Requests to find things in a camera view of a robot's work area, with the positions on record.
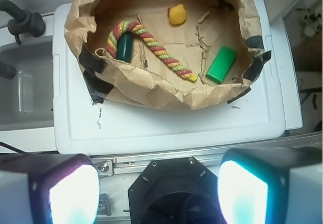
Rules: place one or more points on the dark green oval block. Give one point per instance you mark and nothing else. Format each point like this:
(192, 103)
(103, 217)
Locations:
(125, 47)

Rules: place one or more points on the multicolour twisted rope toy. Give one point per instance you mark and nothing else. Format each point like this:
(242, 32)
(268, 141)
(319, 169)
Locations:
(137, 28)

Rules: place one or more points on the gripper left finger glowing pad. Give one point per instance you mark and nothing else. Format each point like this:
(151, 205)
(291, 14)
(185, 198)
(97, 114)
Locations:
(48, 188)

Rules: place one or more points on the bright green rectangular block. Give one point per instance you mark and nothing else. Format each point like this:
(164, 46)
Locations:
(221, 65)

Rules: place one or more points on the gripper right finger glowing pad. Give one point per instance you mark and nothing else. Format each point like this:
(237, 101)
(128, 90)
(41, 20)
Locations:
(271, 185)

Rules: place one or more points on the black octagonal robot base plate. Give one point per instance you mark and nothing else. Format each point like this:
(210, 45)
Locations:
(178, 190)

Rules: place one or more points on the crumpled brown paper bag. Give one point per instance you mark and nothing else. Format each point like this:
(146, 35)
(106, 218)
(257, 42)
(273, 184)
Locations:
(146, 81)

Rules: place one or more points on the clear plastic storage bin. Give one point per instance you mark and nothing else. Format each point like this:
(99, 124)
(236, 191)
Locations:
(26, 100)

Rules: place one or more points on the yellow rubber duck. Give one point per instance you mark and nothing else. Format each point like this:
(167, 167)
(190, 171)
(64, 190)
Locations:
(177, 15)

